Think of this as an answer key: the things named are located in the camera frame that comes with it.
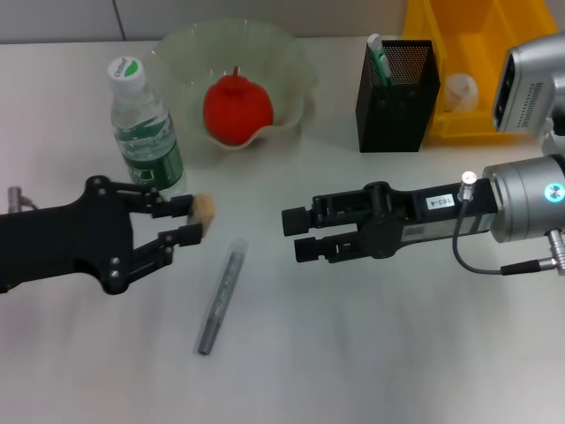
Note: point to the black mesh pen holder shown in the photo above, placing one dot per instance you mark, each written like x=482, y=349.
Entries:
x=388, y=119

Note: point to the tan eraser with barcode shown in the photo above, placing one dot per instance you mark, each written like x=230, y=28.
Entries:
x=204, y=212

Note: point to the right wrist camera housing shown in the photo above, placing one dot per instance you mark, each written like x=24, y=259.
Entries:
x=529, y=88

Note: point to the yellow plastic bin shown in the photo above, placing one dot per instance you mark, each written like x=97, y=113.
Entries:
x=476, y=44

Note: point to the green pen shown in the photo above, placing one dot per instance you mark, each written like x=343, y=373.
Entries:
x=379, y=59

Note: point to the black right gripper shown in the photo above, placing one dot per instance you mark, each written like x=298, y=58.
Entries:
x=406, y=216

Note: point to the orange fruit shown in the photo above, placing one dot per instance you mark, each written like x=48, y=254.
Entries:
x=238, y=110

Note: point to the grey pen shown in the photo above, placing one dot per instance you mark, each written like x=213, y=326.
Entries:
x=223, y=296

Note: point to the green label water bottle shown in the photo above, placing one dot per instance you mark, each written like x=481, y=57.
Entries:
x=148, y=132

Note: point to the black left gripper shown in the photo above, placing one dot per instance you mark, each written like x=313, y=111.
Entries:
x=66, y=243

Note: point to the pale green glass bowl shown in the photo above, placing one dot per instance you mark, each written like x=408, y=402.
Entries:
x=273, y=88

